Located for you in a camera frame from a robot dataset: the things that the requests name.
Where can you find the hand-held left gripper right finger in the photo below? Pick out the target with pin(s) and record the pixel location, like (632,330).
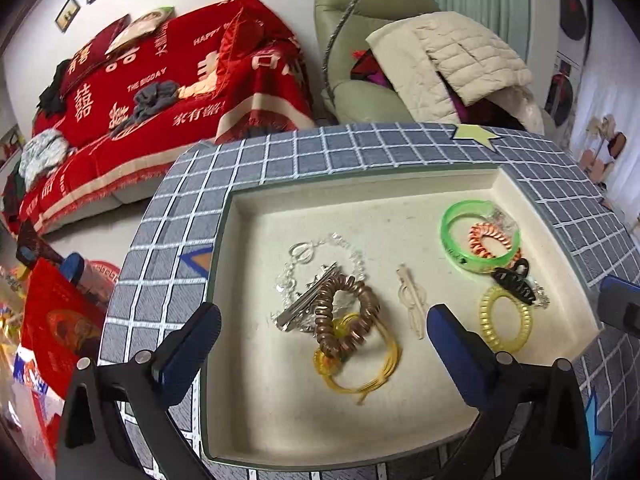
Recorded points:
(455,355)

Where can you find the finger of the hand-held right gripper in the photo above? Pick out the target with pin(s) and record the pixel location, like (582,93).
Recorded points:
(622,310)

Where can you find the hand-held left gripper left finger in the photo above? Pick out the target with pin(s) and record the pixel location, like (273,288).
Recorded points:
(185,355)

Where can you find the clear plastic hair clip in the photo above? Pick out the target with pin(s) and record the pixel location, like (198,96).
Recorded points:
(412,305)

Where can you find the black hair claw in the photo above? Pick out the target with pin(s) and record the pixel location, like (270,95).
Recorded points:
(512,282)

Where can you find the grey tray with cream inside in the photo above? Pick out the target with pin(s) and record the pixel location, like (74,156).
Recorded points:
(280,400)

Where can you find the silver metal hair clip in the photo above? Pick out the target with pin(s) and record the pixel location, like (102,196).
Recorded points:
(300,307)

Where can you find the round red paper decoration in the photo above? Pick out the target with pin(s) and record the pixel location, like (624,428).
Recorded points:
(102,280)

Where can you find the red gift bag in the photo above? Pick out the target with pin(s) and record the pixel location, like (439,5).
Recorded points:
(55,325)

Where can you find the jar with blue lid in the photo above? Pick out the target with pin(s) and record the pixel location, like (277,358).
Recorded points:
(75,265)

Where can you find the brown and white ornaments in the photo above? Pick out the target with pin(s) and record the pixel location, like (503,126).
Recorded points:
(607,147)

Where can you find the white curtain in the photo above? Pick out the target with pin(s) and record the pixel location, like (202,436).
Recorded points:
(610,85)

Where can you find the grey checkered tablecloth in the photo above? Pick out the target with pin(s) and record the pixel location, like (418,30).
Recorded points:
(350,145)

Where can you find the white grey patterned cloth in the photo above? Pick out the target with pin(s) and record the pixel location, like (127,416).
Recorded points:
(42,152)

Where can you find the black garment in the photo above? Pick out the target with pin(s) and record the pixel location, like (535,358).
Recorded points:
(55,90)

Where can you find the red and purple clothing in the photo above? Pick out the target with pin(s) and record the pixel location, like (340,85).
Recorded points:
(372,70)

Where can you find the cream down jacket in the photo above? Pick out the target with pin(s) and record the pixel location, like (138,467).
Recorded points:
(465,55)

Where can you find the red printed blanket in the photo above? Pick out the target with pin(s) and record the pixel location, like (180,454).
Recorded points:
(210,50)

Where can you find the dark red cushion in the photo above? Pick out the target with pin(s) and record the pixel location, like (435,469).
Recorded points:
(95,50)

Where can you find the white and green pillow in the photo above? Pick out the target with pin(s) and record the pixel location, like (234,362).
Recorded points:
(142,25)

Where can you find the green armchair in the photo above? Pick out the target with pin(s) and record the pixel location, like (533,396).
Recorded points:
(360,5)

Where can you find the small round black wall decoration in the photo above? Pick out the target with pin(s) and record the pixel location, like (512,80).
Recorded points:
(560,97)

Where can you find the large round black wall decoration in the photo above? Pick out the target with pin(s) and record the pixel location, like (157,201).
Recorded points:
(575,5)

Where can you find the small framed wall picture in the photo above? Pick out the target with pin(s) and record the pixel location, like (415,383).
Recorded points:
(67,14)

